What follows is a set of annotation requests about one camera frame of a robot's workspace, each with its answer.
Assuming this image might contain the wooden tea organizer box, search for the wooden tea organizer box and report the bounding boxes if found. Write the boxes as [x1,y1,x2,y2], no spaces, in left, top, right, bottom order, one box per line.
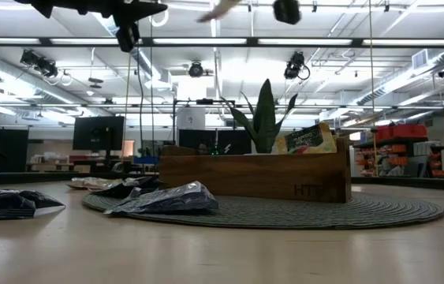
[159,136,352,204]

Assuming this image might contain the shelf rack orange bins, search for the shelf rack orange bins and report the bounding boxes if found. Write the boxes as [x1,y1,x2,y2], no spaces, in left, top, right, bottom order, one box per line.
[353,136,444,178]

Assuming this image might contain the thin hanging cable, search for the thin hanging cable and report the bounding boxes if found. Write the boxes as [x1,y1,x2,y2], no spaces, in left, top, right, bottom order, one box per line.
[368,0,379,178]

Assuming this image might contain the potted green snake plant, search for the potted green snake plant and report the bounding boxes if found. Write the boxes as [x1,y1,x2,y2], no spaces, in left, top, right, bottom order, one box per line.
[221,78,298,155]

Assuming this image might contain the dark blue blackcurrant tea packet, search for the dark blue blackcurrant tea packet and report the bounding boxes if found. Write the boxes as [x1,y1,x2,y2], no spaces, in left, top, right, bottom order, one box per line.
[89,176,162,199]
[0,189,67,221]
[103,180,219,217]

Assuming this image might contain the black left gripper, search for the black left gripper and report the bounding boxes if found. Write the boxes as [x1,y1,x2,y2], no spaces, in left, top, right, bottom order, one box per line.
[105,0,169,24]

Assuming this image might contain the black monitor on stand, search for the black monitor on stand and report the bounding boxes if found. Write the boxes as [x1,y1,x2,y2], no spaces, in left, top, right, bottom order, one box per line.
[72,115,125,162]

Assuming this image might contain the red storage bin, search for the red storage bin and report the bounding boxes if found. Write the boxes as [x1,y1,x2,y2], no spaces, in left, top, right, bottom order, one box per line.
[392,124,428,139]
[375,125,394,141]

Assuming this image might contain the white square panel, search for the white square panel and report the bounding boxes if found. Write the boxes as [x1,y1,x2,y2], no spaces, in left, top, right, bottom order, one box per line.
[177,106,206,130]

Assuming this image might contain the white tea packet dark label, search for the white tea packet dark label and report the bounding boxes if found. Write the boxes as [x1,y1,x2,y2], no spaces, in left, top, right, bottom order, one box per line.
[66,176,126,191]

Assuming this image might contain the round grey woven placemat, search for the round grey woven placemat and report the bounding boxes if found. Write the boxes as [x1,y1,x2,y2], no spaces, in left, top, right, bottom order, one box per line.
[81,191,444,230]

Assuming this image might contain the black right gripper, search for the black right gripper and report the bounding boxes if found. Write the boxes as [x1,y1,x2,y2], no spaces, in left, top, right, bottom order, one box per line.
[272,0,302,24]

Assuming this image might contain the black beam with light strips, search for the black beam with light strips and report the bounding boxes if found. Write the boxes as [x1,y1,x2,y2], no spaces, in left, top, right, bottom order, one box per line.
[0,36,444,49]

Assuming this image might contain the thin black horizontal rail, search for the thin black horizontal rail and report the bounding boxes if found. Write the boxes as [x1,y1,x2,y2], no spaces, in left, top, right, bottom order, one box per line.
[0,103,444,111]

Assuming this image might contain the yellow mango tea packet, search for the yellow mango tea packet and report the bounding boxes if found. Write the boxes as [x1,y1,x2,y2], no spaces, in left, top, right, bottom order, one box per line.
[275,121,338,155]
[196,0,243,24]

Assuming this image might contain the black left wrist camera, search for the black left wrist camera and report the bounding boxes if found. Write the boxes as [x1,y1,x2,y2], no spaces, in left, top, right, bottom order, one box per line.
[115,21,141,54]

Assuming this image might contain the cluttered workbench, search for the cluttered workbench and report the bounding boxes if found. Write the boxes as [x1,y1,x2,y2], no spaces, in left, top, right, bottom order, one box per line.
[26,151,136,174]

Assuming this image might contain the blue crate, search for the blue crate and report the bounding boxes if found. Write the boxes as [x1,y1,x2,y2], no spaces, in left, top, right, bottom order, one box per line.
[133,155,161,166]

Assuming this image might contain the black background rig frame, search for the black background rig frame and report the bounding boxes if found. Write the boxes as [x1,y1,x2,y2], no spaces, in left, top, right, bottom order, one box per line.
[172,97,237,155]

